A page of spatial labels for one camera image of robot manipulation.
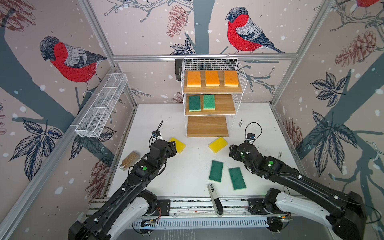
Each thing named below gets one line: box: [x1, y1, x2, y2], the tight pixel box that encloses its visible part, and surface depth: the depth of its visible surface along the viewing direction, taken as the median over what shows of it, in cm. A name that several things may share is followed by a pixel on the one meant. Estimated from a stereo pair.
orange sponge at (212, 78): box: [205, 70, 220, 87], surface depth 74 cm
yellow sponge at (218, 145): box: [208, 136, 229, 154], surface depth 100 cm
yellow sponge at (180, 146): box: [168, 137, 187, 154], surface depth 100 cm
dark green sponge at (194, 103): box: [188, 95, 201, 112], surface depth 87 cm
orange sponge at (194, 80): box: [187, 71, 201, 88], surface depth 75 cm
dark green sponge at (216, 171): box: [209, 160, 224, 183], surface depth 85 cm
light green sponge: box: [203, 94, 216, 110], surface depth 87 cm
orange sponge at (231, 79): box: [224, 70, 239, 87], surface depth 74 cm
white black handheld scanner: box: [207, 183, 224, 218], surface depth 73 cm
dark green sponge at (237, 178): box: [228, 167, 247, 190], surface depth 83 cm
